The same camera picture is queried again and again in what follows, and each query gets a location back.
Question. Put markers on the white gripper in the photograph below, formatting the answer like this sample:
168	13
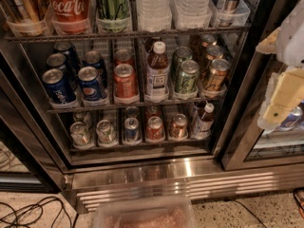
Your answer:
292	38

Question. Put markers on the blue can behind door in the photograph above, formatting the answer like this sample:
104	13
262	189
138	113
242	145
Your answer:
291	120

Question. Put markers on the front gold can middle shelf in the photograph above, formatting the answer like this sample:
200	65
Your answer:
216	75

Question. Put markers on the gold can shelf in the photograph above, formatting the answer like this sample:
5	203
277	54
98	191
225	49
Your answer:
216	75
211	53
198	44
27	17

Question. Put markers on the back gold can middle shelf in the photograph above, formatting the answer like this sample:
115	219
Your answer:
198	44

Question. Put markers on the stainless fridge door right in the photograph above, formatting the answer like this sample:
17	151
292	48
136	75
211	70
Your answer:
249	146

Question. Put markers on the blue silver slim can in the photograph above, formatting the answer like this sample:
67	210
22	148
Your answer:
227	8

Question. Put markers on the front green can middle shelf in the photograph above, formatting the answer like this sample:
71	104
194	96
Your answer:
185	85

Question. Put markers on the tea bottle bottom shelf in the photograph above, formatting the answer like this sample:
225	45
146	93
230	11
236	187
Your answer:
202	122

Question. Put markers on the copper can bottom shelf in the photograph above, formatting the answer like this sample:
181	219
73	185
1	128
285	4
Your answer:
178	126

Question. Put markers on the iced tea bottle middle shelf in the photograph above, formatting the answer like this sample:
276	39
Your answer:
157	69

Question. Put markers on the stainless fridge base grille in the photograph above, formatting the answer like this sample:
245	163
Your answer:
195	178

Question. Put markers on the red can bottom shelf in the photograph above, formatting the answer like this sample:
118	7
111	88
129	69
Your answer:
154	128

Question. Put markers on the front orange soda can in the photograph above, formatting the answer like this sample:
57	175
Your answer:
125	85

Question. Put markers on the orange soda can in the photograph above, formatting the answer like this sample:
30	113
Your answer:
125	85
124	56

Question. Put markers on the back orange soda can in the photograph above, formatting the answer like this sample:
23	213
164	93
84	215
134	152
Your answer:
124	56

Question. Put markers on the blue white can bottom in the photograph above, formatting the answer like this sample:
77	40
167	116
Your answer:
131	129

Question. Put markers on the green can top shelf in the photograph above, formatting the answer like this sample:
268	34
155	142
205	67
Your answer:
113	14

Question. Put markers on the silver green can bottom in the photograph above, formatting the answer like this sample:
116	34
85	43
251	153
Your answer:
105	132

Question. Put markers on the back Pepsi can second row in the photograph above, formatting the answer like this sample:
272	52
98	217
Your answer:
94	59

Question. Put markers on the pepsi can second row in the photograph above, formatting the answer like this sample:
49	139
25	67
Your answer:
90	84
94	59

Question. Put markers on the front Pepsi can second row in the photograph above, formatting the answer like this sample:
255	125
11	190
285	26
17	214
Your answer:
90	84

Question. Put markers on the silver can bottom left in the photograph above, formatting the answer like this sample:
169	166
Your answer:
80	134

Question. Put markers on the back Pepsi can left row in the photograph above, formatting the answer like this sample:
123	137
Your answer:
70	52

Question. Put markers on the red Coca-Cola can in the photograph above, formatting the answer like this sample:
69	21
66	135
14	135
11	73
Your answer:
70	15

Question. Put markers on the front Pepsi can left row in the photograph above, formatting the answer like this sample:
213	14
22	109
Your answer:
58	87

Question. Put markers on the middle Pepsi can left row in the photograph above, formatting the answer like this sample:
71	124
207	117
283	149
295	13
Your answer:
59	61

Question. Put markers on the gold can top shelf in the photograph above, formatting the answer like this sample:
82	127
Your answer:
27	17

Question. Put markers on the clear water bottle right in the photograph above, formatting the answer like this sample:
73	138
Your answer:
191	14

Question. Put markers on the clear water bottle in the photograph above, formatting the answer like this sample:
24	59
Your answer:
154	15
191	14

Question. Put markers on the clear water bottle left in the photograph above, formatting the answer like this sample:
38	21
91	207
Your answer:
154	15

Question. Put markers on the clear plastic bin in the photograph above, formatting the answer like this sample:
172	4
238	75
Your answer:
156	212

